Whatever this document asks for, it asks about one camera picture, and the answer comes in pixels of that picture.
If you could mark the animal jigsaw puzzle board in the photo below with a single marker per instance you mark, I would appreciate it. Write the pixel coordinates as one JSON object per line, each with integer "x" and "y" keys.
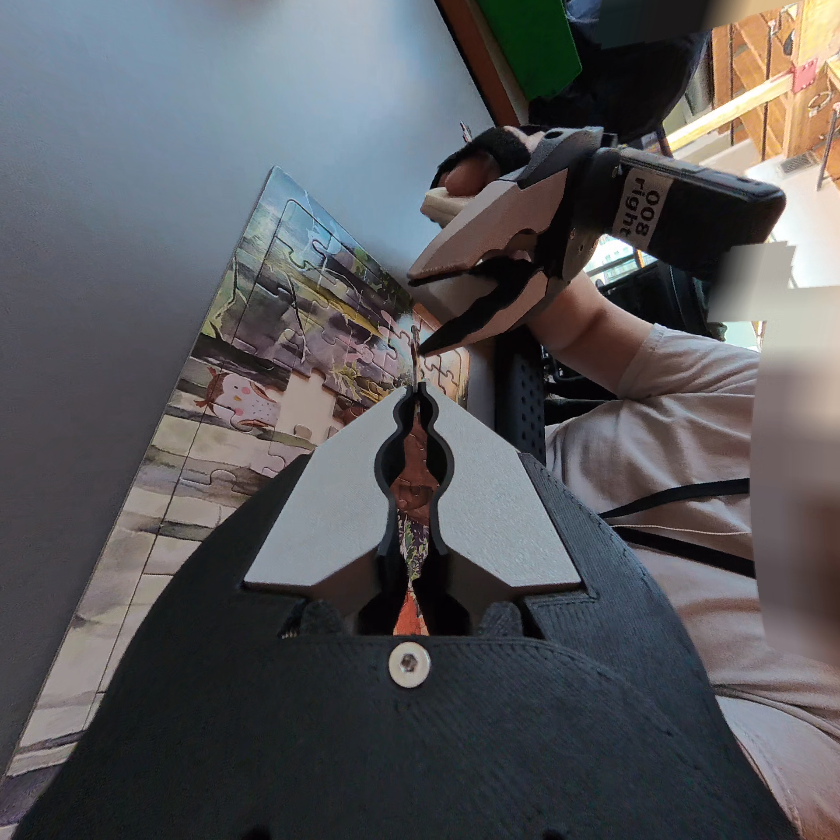
{"x": 262, "y": 308}

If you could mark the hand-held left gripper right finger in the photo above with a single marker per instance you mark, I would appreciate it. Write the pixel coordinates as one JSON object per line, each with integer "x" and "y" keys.
{"x": 505, "y": 525}

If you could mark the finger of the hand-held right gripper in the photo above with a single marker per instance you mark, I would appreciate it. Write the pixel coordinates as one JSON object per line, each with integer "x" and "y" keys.
{"x": 499, "y": 216}
{"x": 518, "y": 298}

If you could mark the black perforated pad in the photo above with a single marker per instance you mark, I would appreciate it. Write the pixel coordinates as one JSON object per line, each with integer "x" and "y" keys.
{"x": 518, "y": 407}

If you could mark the person's right hand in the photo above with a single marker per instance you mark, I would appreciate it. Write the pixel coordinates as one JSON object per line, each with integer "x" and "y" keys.
{"x": 469, "y": 177}

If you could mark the wood-edged grey desk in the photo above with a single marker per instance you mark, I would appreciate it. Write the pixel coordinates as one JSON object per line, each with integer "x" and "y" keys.
{"x": 479, "y": 59}

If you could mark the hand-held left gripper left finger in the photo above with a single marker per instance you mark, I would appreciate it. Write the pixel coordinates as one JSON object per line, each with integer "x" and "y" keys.
{"x": 321, "y": 525}

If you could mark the large green plastic bin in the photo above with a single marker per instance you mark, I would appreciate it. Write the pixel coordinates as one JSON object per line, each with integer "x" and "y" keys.
{"x": 531, "y": 39}

